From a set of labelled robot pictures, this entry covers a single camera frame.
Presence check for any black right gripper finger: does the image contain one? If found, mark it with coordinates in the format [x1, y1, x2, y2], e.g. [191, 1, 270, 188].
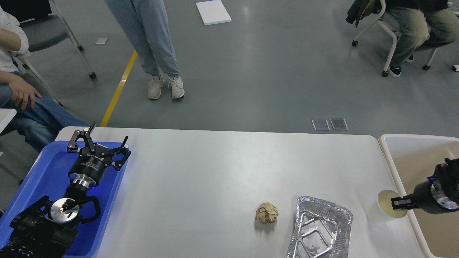
[391, 195, 417, 210]

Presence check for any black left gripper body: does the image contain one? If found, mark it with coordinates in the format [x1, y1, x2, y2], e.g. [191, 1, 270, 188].
[68, 144, 122, 187]

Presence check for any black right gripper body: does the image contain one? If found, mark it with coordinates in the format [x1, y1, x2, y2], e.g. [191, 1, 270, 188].
[412, 180, 459, 214]

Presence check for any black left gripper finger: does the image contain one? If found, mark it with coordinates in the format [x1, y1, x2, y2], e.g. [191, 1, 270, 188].
[67, 123, 96, 154]
[104, 136, 131, 171]

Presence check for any white paper cup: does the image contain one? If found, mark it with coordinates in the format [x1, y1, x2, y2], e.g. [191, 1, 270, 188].
[366, 190, 408, 223]

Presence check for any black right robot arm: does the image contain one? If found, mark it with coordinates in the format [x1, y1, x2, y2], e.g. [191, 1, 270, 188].
[391, 158, 459, 214]

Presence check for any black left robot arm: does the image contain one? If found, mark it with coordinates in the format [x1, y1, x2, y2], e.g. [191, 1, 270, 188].
[1, 125, 131, 258]

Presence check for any yellow floor tape line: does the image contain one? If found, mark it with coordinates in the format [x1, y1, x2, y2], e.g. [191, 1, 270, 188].
[99, 51, 138, 127]

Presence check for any blue plastic tray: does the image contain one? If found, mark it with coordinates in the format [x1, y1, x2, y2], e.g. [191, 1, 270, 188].
[0, 141, 125, 258]

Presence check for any beige plastic bin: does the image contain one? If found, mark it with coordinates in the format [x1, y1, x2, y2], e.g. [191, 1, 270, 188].
[379, 134, 459, 258]

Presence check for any seated person in blue jeans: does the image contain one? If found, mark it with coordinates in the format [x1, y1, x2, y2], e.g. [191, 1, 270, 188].
[0, 10, 87, 152]

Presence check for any white side table corner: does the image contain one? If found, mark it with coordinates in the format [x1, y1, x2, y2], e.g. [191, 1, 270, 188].
[0, 108, 17, 136]

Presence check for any aluminium foil tray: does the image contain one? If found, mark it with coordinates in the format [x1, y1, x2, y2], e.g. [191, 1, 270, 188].
[287, 196, 354, 258]

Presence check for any right clear floor plate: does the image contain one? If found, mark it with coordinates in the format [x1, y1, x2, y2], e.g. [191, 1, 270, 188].
[330, 118, 349, 130]

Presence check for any clear floor plate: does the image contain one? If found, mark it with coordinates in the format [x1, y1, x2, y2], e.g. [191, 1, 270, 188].
[330, 118, 349, 130]
[311, 119, 330, 131]

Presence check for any left clear floor plate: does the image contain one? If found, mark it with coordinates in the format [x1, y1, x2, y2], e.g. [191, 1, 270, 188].
[311, 119, 330, 131]

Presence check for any grey chair at left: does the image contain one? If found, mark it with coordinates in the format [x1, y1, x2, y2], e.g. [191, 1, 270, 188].
[2, 0, 96, 105]

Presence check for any standing person in grey pants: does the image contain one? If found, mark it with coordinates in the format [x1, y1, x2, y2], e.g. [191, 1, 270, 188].
[105, 0, 185, 100]

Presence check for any crumpled brown paper ball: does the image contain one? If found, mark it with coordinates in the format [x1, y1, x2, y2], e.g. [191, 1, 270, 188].
[255, 202, 279, 224]

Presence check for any white board on floor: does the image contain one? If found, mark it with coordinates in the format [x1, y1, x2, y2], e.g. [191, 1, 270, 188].
[196, 0, 232, 25]

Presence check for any seated person in green pants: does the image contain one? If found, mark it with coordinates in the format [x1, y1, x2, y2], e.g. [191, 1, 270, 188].
[385, 0, 459, 78]

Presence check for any white chair at right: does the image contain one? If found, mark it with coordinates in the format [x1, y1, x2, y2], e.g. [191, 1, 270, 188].
[351, 0, 439, 77]

